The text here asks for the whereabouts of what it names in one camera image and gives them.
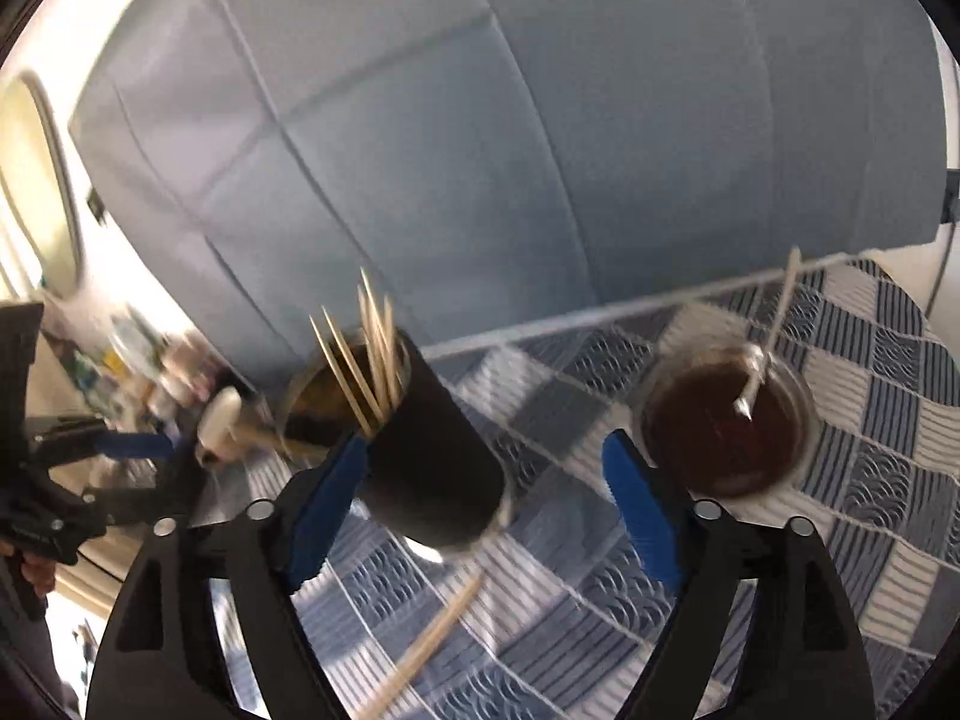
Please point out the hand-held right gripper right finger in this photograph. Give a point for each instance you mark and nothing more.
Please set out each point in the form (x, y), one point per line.
(637, 510)

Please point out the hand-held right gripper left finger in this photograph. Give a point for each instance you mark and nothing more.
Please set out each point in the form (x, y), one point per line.
(322, 510)

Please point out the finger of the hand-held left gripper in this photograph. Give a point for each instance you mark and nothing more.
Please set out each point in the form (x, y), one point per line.
(139, 444)
(124, 508)

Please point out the black cylindrical utensil holder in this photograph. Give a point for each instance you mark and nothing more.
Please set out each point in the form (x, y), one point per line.
(435, 457)

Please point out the thin wooden skewer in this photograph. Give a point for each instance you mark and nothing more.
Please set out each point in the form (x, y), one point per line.
(435, 630)

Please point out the bunch of wooden skewers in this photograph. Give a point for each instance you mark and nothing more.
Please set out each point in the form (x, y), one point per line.
(373, 330)

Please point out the person's left hand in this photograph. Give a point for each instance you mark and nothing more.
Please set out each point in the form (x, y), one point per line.
(36, 576)

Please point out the beige ceramic mug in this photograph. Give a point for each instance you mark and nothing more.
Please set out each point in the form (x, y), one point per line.
(221, 424)

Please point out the metal bowl with dark liquid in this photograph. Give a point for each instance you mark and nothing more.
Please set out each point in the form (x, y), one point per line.
(724, 435)

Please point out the metal spoon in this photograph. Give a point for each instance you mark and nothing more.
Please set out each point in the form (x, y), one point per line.
(776, 322)

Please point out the blue patterned tablecloth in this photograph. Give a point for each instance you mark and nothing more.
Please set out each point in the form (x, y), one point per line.
(862, 427)

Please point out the white-framed oval window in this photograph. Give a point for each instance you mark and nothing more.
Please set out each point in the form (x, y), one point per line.
(34, 187)

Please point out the grey backdrop cloth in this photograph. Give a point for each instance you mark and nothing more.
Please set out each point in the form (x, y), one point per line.
(525, 127)

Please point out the black tripod stand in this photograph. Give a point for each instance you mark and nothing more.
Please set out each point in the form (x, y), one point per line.
(951, 195)

